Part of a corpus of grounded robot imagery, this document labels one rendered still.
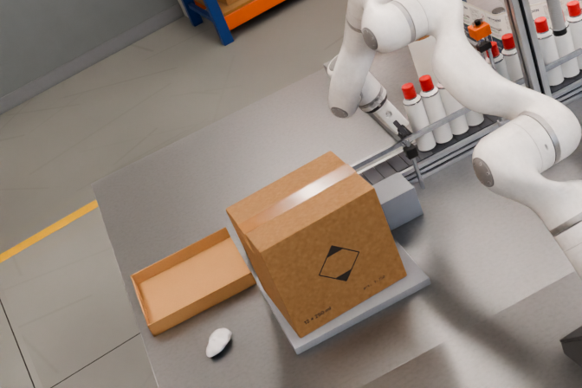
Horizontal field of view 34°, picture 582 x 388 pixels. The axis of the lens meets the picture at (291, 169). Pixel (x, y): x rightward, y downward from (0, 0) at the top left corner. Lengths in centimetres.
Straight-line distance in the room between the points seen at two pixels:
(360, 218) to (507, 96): 46
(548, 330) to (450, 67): 60
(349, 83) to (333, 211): 38
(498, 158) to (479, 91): 17
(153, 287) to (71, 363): 145
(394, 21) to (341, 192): 42
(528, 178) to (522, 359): 41
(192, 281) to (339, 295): 54
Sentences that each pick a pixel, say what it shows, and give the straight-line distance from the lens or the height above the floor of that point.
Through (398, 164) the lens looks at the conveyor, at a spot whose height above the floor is 88.
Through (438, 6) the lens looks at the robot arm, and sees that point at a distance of 211.
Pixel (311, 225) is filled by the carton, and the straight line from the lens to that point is 216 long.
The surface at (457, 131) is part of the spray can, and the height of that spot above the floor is 90.
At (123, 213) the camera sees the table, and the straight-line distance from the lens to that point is 314.
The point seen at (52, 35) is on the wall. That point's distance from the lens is 672.
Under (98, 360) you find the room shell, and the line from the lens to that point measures 405.
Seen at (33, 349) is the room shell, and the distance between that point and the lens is 434.
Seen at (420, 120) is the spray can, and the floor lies 98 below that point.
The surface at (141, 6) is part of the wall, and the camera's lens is 684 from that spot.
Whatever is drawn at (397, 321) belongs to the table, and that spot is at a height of 83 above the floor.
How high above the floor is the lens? 232
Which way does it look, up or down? 30 degrees down
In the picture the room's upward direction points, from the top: 23 degrees counter-clockwise
